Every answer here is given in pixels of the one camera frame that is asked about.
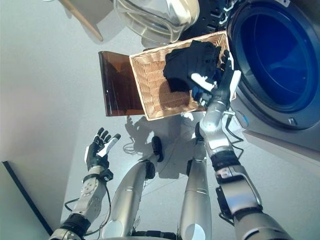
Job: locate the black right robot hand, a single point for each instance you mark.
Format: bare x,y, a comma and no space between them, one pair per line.
225,87

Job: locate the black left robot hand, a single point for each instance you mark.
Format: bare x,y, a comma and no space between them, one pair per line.
96,155

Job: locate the blue garment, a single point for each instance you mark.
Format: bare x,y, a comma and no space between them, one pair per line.
197,92

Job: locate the black garment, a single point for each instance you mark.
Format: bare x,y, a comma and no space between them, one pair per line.
182,67

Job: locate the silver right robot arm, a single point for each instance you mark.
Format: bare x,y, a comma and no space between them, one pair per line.
240,195

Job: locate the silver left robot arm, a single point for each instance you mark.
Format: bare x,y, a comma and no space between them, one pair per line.
87,197

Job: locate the grey front-load washing machine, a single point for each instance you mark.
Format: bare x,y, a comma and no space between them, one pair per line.
275,62

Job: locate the black left robot foot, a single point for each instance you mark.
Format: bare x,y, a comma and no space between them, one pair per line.
157,148

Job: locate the brown translucent acrylic stool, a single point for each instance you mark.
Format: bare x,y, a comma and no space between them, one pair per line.
120,87

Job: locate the large flat wicker basket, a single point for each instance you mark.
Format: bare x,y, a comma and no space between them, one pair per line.
150,82

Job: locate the white panel with black edge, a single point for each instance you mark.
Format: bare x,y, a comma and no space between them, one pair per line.
15,205

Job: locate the round glass washer door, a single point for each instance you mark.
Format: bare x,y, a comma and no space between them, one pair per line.
155,17

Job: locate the silver right robot leg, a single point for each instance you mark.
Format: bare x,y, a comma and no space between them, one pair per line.
196,195

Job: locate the white chair with wooden legs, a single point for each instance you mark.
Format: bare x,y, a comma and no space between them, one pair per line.
85,20

